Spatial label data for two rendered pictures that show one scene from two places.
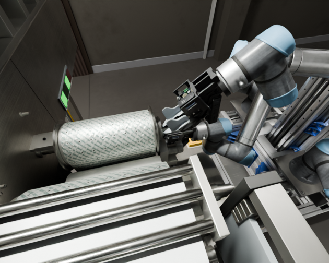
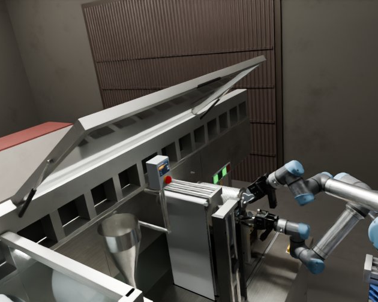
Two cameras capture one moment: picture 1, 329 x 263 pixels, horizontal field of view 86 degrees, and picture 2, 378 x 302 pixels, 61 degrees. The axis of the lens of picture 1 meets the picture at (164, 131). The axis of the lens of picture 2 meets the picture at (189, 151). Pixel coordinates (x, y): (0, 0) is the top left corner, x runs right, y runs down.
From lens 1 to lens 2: 1.29 m
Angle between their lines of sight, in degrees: 49
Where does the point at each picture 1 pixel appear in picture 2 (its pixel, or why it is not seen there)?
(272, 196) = (231, 201)
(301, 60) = (330, 185)
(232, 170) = not seen: outside the picture
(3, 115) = (186, 168)
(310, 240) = (228, 208)
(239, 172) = not seen: outside the picture
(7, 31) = (204, 140)
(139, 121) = (233, 190)
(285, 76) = (296, 185)
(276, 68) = (289, 179)
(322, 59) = (341, 187)
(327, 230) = not seen: outside the picture
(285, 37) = (291, 165)
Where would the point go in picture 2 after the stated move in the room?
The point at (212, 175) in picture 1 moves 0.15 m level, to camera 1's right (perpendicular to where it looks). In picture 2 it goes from (288, 275) to (317, 290)
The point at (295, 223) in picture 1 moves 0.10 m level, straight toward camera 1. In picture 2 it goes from (229, 205) to (207, 201)
